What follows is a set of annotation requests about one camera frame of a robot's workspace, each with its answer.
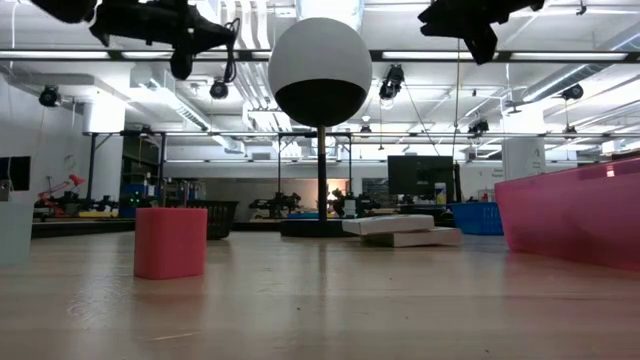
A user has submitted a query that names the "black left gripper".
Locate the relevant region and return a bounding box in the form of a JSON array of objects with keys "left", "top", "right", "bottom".
[{"left": 89, "top": 0, "right": 237, "bottom": 54}]

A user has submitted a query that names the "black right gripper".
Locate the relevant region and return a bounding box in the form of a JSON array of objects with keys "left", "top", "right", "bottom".
[{"left": 417, "top": 0, "right": 546, "bottom": 38}]

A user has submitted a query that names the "white printed product box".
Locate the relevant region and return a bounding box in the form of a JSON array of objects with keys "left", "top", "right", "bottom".
[
  {"left": 342, "top": 213, "right": 436, "bottom": 236},
  {"left": 360, "top": 227, "right": 464, "bottom": 248}
]

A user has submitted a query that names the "pink foam block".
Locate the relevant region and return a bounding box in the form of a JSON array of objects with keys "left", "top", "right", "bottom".
[{"left": 133, "top": 207, "right": 209, "bottom": 280}]

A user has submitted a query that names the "pink translucent bin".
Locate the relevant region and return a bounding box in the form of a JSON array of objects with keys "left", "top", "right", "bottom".
[{"left": 494, "top": 157, "right": 640, "bottom": 274}]

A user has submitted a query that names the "white globe lamp black base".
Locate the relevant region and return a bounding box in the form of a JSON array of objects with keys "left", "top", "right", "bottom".
[{"left": 267, "top": 17, "right": 374, "bottom": 239}]

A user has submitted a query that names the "black monitor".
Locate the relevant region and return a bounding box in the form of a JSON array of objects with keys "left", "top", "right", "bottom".
[{"left": 387, "top": 154, "right": 456, "bottom": 204}]

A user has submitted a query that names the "black plastic basket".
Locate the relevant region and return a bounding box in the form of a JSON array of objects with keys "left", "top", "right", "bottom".
[{"left": 185, "top": 199, "right": 240, "bottom": 240}]

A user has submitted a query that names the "blue plastic basket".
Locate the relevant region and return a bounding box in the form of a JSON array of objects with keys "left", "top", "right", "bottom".
[{"left": 448, "top": 201, "right": 505, "bottom": 236}]

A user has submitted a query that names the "red background machine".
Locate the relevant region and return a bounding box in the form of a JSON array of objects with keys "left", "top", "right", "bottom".
[{"left": 34, "top": 173, "right": 86, "bottom": 206}]

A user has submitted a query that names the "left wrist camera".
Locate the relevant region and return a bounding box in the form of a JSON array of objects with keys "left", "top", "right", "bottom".
[{"left": 168, "top": 48, "right": 195, "bottom": 81}]

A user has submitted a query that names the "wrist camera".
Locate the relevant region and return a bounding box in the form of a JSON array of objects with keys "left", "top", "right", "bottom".
[
  {"left": 168, "top": 48, "right": 195, "bottom": 81},
  {"left": 464, "top": 24, "right": 500, "bottom": 66}
]

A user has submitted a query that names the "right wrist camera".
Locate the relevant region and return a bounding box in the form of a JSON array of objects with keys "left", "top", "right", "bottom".
[{"left": 464, "top": 24, "right": 500, "bottom": 66}]

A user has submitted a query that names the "black metal rig frame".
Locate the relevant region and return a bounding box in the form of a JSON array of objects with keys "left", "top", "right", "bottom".
[{"left": 0, "top": 48, "right": 640, "bottom": 63}]

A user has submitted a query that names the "black wall panel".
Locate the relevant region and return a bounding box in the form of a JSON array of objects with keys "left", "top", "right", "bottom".
[{"left": 0, "top": 155, "right": 31, "bottom": 192}]

